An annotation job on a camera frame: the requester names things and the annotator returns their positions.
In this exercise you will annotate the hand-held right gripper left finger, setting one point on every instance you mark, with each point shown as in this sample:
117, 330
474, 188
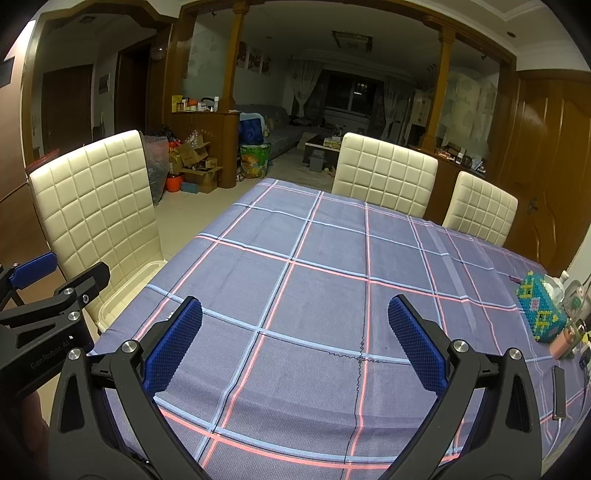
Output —
173, 344

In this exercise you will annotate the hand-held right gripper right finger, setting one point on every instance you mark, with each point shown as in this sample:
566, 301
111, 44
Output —
418, 344

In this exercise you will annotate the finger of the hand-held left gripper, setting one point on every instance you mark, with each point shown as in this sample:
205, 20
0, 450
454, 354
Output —
78, 288
34, 268

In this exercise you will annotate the cream quilted dining chair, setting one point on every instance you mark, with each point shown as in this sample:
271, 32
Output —
383, 170
92, 207
480, 207

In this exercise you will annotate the blue plaid tablecloth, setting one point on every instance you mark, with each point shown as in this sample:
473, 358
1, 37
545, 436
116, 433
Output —
323, 300

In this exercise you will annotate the beaded tissue box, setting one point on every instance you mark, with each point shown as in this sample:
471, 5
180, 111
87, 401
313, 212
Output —
540, 309

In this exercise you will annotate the orange bucket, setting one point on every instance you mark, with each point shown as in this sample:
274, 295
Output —
174, 183

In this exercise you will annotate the clear plastic bag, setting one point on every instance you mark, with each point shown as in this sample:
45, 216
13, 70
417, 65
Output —
157, 166

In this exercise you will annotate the black phone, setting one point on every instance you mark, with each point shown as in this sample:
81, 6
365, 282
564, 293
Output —
558, 392

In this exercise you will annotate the pink bottle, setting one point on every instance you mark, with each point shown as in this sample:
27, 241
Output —
567, 344

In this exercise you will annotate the small blue box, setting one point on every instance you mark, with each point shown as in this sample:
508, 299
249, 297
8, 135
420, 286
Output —
190, 187

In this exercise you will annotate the dark wooden door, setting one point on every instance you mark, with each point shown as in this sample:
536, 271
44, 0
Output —
134, 87
69, 110

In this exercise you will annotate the wooden counter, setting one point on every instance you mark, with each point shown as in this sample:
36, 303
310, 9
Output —
445, 184

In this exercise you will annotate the glass bottle red cap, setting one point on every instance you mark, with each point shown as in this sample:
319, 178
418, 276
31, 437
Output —
577, 300

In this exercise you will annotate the cardboard box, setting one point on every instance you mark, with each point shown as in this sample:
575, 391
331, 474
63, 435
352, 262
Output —
190, 156
205, 179

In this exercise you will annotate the colourful printed bag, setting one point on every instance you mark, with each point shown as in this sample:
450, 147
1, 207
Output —
255, 160

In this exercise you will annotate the grey storage box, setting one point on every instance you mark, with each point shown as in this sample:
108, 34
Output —
317, 163

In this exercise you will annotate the wooden cabinet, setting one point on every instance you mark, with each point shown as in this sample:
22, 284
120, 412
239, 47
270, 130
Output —
224, 138

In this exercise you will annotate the yellow box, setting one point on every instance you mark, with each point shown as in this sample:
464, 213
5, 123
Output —
177, 104

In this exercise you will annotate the coffee table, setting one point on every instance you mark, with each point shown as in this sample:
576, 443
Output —
323, 143

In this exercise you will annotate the brown wooden door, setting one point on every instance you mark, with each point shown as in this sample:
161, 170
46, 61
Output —
545, 161

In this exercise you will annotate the blue bag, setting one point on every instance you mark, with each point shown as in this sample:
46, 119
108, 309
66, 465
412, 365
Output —
251, 131

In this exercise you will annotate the grey sofa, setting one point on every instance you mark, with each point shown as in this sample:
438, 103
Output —
277, 134

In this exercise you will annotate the patterned curtain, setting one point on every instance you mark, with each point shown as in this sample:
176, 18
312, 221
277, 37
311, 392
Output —
304, 87
397, 108

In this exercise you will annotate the window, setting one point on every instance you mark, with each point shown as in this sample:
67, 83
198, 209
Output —
355, 92

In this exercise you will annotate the wooden column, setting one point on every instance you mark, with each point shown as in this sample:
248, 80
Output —
444, 83
232, 60

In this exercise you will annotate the ceiling lamp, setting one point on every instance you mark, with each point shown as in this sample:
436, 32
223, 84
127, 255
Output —
352, 40

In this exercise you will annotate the wall picture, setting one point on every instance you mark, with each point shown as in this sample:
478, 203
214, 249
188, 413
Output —
267, 64
241, 57
255, 61

